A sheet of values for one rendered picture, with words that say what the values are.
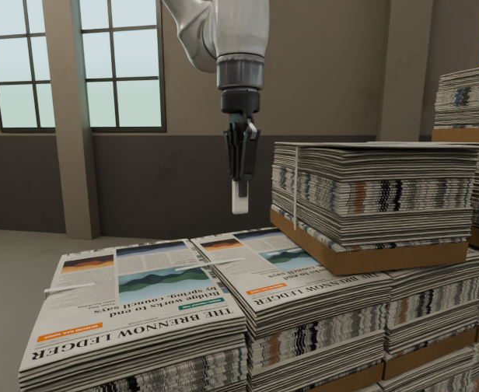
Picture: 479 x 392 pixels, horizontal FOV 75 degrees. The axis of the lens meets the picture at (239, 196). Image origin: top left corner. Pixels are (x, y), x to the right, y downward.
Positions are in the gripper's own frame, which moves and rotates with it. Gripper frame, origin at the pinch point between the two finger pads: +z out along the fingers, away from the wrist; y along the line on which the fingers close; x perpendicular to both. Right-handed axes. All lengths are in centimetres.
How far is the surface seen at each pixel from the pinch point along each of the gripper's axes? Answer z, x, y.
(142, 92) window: -55, -15, 277
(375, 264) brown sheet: 11.2, -19.5, -17.4
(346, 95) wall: -49, -177, 171
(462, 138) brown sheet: -12, -81, 8
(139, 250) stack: 13.3, 19.0, 12.9
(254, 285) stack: 13.5, 2.5, -12.0
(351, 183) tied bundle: -4.0, -14.0, -15.8
